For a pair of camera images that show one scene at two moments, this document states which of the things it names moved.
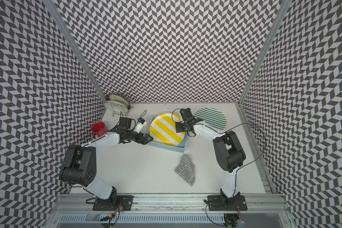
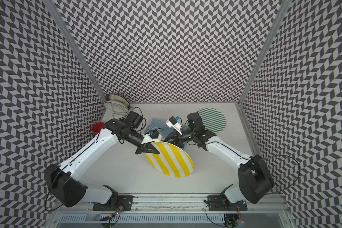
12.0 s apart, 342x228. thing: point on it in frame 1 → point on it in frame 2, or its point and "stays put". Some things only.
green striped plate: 215,118 stays put
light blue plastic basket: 181,147 → 161,126
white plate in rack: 118,104 stays put
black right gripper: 178,128 → 174,136
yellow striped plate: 163,129 → 172,160
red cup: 99,128 stays put
